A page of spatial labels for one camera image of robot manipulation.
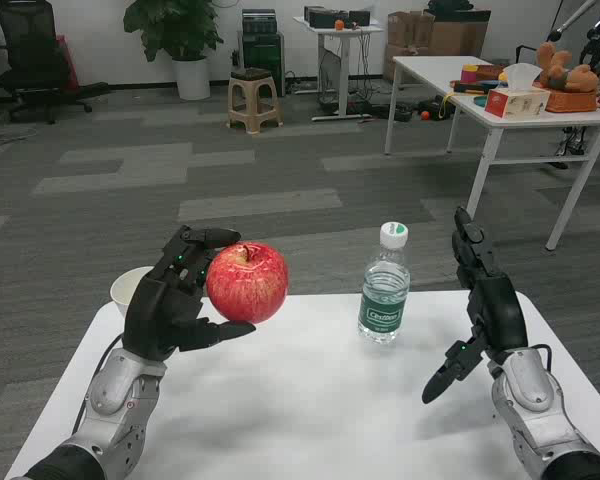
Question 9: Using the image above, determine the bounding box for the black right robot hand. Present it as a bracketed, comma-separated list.
[421, 205, 530, 405]

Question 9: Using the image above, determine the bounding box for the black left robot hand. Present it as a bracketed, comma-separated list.
[122, 224, 257, 362]

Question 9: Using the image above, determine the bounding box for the red apple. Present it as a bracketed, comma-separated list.
[205, 241, 290, 325]

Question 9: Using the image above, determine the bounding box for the white paper cup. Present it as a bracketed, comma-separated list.
[109, 266, 155, 319]

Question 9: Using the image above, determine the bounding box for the clear water bottle green label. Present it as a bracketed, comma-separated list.
[357, 221, 412, 346]

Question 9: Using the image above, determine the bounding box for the red white tissue box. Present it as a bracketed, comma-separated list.
[484, 63, 551, 120]

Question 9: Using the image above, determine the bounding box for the orange woven basket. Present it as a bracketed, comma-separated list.
[544, 88, 599, 114]

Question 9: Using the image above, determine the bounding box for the brown plush toy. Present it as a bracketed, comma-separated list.
[536, 42, 600, 94]

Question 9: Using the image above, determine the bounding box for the white rectangular table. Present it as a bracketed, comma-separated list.
[383, 55, 600, 251]

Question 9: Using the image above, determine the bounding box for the beige plastic stool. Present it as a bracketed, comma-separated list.
[226, 67, 284, 134]

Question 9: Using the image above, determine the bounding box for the large brown cardboard box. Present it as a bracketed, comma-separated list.
[427, 18, 492, 59]

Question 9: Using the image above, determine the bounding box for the black green equipment case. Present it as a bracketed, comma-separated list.
[239, 8, 286, 99]

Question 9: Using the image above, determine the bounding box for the green plant in white pot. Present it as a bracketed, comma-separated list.
[123, 0, 225, 101]

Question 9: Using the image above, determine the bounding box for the small brown cardboard box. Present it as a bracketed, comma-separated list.
[387, 10, 436, 49]

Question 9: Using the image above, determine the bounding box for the black white boom pole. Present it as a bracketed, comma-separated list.
[547, 0, 597, 42]

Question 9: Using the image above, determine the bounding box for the black office chair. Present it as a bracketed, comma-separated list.
[0, 0, 112, 125]

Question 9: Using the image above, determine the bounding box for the white standing desk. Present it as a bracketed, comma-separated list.
[293, 15, 384, 123]

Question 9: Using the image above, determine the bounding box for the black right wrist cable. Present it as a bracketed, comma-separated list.
[529, 343, 554, 374]

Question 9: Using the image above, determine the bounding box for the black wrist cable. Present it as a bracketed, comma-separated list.
[529, 343, 554, 374]
[72, 332, 126, 436]

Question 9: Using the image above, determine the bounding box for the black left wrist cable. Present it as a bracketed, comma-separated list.
[72, 332, 126, 436]

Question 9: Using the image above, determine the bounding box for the black device with yellow strap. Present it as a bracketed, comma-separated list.
[418, 93, 455, 121]

